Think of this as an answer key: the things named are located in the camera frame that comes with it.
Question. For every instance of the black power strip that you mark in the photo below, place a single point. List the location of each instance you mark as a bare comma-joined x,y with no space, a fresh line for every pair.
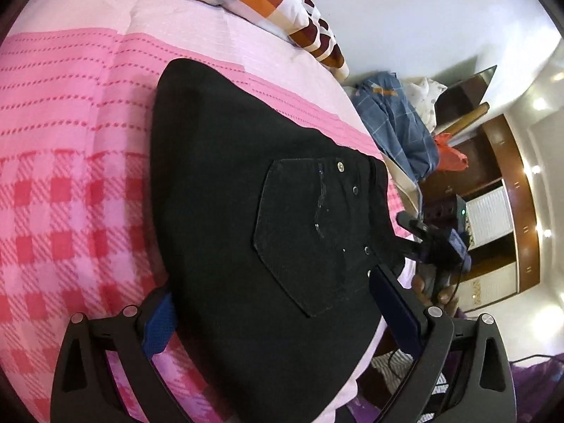
443,211

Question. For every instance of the blue checked cloth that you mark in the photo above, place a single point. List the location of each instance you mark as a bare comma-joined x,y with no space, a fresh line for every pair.
396,119

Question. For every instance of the black pants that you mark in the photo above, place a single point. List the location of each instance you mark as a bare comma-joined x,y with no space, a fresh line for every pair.
246,211

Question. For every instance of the wooden rod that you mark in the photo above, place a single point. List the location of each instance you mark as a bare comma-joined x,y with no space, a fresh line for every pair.
467,118

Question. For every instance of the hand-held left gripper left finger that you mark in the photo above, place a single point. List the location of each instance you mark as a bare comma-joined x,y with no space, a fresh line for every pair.
159,324

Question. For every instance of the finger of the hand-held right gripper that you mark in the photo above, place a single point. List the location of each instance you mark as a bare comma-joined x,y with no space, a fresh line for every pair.
412,224

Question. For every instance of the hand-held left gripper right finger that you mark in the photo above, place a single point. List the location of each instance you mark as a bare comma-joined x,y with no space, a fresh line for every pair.
396,308

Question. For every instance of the person's right hand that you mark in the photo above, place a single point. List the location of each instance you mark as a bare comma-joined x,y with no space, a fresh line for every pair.
422,285

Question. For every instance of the wooden wardrobe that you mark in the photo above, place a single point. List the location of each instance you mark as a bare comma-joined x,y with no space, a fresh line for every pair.
511,185

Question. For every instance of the red cloth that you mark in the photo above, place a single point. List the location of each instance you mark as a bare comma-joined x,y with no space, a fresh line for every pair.
451,154

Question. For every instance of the beige cloth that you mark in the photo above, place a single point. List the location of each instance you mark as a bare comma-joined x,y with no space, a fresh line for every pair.
405,185

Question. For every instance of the pink checked bed blanket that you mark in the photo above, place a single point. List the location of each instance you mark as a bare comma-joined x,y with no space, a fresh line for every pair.
75,163

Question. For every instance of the white printed cloth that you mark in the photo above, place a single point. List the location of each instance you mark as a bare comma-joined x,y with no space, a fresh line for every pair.
425,97

